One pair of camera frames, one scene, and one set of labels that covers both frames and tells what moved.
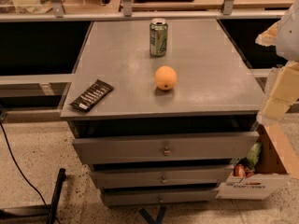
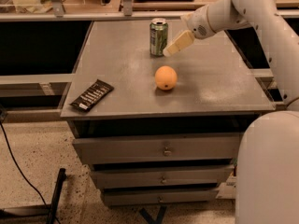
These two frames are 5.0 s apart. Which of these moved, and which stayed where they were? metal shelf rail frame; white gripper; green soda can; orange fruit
Moved: white gripper
Stayed: orange fruit; green soda can; metal shelf rail frame
